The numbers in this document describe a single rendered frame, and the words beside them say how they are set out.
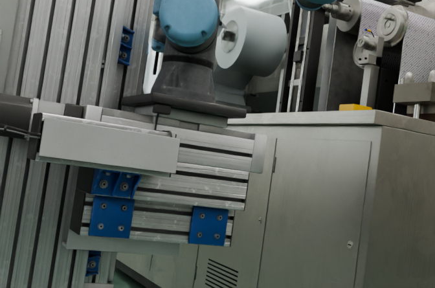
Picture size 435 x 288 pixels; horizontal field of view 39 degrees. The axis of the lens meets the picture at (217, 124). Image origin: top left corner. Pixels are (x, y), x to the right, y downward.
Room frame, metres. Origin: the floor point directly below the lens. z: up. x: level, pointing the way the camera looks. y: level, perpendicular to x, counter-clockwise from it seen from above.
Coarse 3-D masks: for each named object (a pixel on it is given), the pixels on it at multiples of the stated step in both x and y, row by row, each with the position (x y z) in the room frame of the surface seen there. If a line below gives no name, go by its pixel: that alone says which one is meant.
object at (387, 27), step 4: (392, 16) 2.06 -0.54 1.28; (384, 20) 2.10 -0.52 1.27; (392, 20) 2.06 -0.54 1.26; (384, 24) 2.10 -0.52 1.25; (388, 24) 2.08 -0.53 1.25; (392, 24) 2.06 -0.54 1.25; (384, 28) 2.09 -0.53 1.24; (388, 28) 2.07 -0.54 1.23; (392, 28) 2.06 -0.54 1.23; (384, 32) 2.09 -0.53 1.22; (388, 32) 2.07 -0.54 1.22
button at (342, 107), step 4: (340, 104) 1.85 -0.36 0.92; (344, 104) 1.83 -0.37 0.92; (348, 104) 1.82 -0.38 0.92; (352, 104) 1.80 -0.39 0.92; (356, 104) 1.80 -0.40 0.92; (340, 108) 1.85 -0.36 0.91; (344, 108) 1.83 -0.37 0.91; (348, 108) 1.81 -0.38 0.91; (352, 108) 1.80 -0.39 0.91; (356, 108) 1.80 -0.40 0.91; (360, 108) 1.80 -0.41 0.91; (364, 108) 1.81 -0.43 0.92; (368, 108) 1.82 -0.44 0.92
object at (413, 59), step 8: (408, 40) 2.05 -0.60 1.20; (416, 40) 2.06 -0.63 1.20; (408, 48) 2.05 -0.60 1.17; (416, 48) 2.06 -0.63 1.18; (424, 48) 2.08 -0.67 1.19; (432, 48) 2.10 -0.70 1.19; (408, 56) 2.05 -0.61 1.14; (416, 56) 2.06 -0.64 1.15; (424, 56) 2.08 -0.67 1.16; (432, 56) 2.10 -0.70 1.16; (408, 64) 2.05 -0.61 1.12; (416, 64) 2.07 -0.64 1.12; (424, 64) 2.08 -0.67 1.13; (432, 64) 2.10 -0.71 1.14; (400, 72) 2.04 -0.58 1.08; (416, 72) 2.07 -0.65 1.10; (424, 72) 2.08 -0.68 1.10; (416, 80) 2.07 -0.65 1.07; (424, 80) 2.09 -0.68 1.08
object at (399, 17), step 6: (384, 12) 2.11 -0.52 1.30; (390, 12) 2.08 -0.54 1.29; (396, 12) 2.05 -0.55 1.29; (396, 18) 2.05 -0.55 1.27; (402, 18) 2.04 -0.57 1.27; (378, 24) 2.13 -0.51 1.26; (396, 24) 2.05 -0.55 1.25; (402, 24) 2.04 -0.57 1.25; (378, 30) 2.12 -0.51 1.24; (396, 30) 2.04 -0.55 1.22; (384, 36) 2.09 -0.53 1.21; (390, 36) 2.06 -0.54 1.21; (396, 36) 2.05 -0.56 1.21; (402, 42) 2.09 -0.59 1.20
